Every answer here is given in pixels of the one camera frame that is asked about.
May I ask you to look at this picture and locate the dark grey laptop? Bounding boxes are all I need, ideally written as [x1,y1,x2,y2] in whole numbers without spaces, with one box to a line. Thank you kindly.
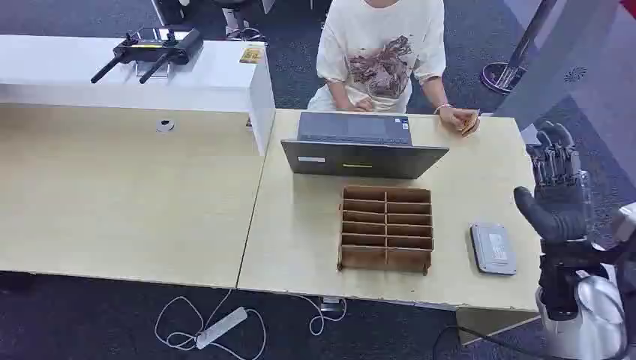
[280,111,451,180]

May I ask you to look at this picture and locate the wooden card box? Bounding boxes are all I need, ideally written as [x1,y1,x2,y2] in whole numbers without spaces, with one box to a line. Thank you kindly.
[337,184,436,276]

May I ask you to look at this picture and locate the clear plastic hand plate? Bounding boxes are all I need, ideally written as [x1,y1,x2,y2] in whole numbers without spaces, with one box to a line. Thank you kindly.
[577,170,596,236]

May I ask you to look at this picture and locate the black cable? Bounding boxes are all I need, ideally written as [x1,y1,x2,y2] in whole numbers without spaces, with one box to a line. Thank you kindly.
[431,325,565,360]

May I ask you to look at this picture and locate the yellow sticker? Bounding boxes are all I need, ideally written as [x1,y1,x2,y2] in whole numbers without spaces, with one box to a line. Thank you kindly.
[238,46,265,65]

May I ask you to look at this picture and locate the person's left hand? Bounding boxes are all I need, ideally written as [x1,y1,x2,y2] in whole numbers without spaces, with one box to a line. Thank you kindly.
[439,105,479,136]

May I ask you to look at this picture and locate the stanchion post with base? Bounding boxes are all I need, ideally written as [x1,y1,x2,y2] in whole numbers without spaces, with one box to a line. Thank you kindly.
[480,0,559,96]

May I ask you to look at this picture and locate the long white cable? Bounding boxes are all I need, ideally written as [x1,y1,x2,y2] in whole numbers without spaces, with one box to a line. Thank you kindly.
[153,289,267,360]

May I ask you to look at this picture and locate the black router with antennas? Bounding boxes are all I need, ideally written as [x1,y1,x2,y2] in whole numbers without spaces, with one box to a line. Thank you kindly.
[89,27,205,85]

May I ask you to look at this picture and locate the person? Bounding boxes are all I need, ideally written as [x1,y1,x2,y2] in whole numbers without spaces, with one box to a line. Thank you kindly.
[307,0,482,137]

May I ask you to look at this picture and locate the grey card reader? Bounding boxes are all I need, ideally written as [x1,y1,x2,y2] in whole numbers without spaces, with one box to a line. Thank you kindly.
[469,222,518,277]

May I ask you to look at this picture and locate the pale wooden desk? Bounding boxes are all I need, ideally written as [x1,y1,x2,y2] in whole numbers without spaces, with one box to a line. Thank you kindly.
[236,108,544,347]
[0,103,268,290]

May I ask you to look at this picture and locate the yellow printed card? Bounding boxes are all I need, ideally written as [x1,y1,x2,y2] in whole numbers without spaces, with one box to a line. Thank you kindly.
[460,111,482,137]

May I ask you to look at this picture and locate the short white cable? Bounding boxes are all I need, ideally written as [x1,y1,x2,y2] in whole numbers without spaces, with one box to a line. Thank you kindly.
[292,294,348,338]

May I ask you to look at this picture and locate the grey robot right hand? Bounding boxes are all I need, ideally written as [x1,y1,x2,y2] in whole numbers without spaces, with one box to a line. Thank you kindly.
[513,120,590,245]

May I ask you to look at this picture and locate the white power strip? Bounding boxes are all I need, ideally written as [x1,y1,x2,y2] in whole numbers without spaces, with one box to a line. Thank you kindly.
[194,306,249,351]

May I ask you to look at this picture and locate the white counter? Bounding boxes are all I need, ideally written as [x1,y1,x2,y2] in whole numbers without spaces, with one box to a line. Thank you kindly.
[0,34,277,157]

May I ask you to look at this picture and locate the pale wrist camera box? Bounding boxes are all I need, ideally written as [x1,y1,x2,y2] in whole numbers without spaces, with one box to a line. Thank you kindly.
[612,201,636,245]

